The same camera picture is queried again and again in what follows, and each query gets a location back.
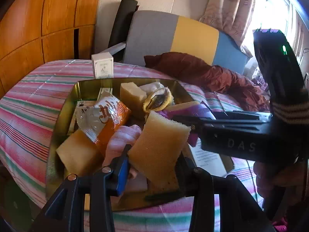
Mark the patterned curtain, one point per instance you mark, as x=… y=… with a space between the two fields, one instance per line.
x=229 y=9

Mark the orange snack packet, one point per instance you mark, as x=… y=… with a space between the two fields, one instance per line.
x=108 y=116

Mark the dark red blanket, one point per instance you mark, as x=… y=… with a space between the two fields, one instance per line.
x=205 y=75

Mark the person's right hand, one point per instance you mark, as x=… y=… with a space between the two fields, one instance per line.
x=263 y=178

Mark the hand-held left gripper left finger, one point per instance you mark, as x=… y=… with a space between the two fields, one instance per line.
x=123 y=171

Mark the yellow rolled sock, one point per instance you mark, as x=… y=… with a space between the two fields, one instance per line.
x=158 y=100

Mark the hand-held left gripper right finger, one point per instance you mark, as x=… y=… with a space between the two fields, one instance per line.
x=201 y=188

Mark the wooden wardrobe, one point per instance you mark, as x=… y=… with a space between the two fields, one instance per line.
x=48 y=21

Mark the pink cloth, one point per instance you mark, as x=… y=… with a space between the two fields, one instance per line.
x=123 y=135

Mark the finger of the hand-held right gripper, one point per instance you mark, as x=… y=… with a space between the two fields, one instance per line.
x=217 y=125
x=241 y=115

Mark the purple candy wrapper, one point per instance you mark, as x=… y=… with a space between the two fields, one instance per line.
x=190 y=111

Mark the striped cloth covered desktop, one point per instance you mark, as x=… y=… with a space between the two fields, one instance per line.
x=26 y=106

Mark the gold box with maroon rim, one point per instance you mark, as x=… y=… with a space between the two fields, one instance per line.
x=70 y=94

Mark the large yellow sponge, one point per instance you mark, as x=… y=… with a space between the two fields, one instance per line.
x=159 y=147

